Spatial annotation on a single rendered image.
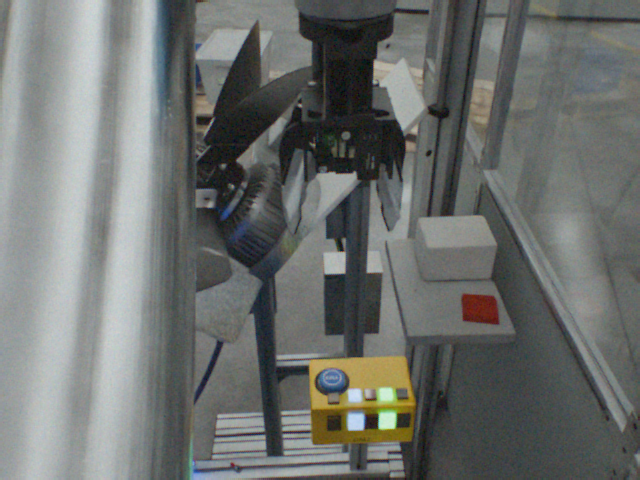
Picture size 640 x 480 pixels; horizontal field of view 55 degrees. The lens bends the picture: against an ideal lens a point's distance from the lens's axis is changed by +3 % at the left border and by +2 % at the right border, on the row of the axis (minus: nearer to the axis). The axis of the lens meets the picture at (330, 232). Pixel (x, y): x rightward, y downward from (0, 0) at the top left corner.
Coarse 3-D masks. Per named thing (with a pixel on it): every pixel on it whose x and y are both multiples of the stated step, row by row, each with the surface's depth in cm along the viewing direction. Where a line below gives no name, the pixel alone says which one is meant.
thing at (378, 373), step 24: (312, 360) 97; (336, 360) 97; (360, 360) 97; (384, 360) 97; (312, 384) 93; (360, 384) 93; (384, 384) 93; (408, 384) 93; (312, 408) 90; (336, 408) 90; (360, 408) 90; (384, 408) 90; (408, 408) 90; (312, 432) 93; (336, 432) 93; (360, 432) 93; (384, 432) 94; (408, 432) 94
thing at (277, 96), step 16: (288, 80) 101; (304, 80) 107; (256, 96) 98; (272, 96) 104; (288, 96) 109; (240, 112) 102; (256, 112) 107; (272, 112) 111; (224, 128) 106; (240, 128) 111; (256, 128) 114; (208, 144) 111; (240, 144) 117
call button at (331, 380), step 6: (324, 372) 94; (330, 372) 94; (336, 372) 94; (324, 378) 93; (330, 378) 93; (336, 378) 93; (342, 378) 93; (324, 384) 92; (330, 384) 92; (336, 384) 92; (342, 384) 92; (324, 390) 92; (330, 390) 92; (336, 390) 92
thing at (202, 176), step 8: (200, 144) 120; (200, 168) 117; (208, 168) 118; (216, 168) 120; (224, 168) 124; (232, 168) 122; (240, 168) 122; (200, 176) 117; (208, 176) 118; (216, 176) 120; (224, 176) 121; (232, 176) 120; (240, 176) 121; (200, 184) 118; (208, 184) 119; (216, 184) 120; (224, 184) 120; (232, 184) 119; (224, 192) 118; (232, 192) 119; (224, 200) 119; (216, 208) 119
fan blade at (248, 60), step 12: (252, 36) 128; (252, 48) 131; (240, 60) 127; (252, 60) 134; (228, 72) 124; (240, 72) 129; (252, 72) 136; (228, 84) 126; (240, 84) 131; (252, 84) 138; (228, 96) 128; (240, 96) 133; (216, 108) 124; (228, 108) 129
